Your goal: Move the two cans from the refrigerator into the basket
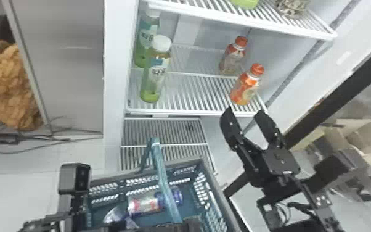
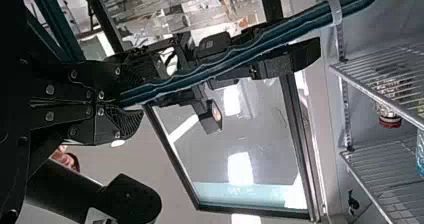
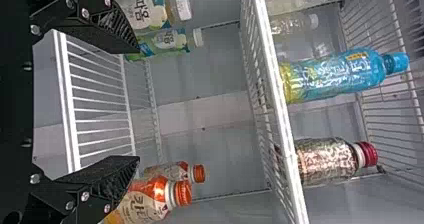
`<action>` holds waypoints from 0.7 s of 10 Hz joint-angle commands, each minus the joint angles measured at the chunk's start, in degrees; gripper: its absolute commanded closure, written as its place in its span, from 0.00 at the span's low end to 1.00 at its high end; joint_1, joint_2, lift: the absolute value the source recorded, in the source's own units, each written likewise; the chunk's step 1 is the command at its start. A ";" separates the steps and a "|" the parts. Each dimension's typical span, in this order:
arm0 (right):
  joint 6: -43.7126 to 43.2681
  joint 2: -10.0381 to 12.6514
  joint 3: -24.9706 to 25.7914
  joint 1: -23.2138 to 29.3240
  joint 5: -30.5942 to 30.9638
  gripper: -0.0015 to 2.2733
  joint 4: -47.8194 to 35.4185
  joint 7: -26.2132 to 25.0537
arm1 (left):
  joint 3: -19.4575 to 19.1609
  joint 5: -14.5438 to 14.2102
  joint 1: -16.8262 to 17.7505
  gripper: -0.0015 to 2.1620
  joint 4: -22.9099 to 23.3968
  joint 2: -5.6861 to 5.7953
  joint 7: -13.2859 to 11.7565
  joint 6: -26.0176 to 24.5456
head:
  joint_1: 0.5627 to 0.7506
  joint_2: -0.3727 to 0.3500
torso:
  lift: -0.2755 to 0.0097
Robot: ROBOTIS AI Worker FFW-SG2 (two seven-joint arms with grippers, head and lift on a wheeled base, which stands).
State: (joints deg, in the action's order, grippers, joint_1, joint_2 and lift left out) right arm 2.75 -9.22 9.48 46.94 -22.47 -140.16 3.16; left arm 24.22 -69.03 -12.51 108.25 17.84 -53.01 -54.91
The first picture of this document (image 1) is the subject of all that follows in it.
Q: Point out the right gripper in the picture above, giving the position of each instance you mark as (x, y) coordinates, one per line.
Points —
(276, 166)

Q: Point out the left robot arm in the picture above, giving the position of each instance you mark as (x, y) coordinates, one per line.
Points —
(51, 222)

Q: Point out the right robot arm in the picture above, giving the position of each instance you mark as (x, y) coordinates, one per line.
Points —
(321, 207)

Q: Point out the orange bottle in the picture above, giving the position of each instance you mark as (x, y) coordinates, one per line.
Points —
(232, 58)
(245, 87)

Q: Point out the fridge door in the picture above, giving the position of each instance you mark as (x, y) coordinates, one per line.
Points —
(344, 92)

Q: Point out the blue basket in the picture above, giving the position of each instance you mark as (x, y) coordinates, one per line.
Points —
(164, 181)

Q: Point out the green bottle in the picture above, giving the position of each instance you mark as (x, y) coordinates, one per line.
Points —
(245, 3)
(154, 71)
(145, 39)

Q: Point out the cardboard box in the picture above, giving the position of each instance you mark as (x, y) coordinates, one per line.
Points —
(363, 136)

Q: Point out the blue and red can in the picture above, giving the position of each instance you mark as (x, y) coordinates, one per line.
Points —
(146, 204)

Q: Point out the white fridge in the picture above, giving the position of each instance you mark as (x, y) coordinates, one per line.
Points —
(119, 81)

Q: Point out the clear plastic bottle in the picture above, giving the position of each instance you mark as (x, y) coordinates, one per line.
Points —
(117, 215)

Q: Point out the brown woven bag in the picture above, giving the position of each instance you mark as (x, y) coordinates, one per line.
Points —
(6, 87)

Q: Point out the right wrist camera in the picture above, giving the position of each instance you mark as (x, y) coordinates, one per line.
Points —
(332, 171)

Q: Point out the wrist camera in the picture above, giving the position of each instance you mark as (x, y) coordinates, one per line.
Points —
(74, 178)
(332, 171)

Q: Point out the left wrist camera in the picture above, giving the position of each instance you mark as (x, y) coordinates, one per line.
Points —
(74, 178)

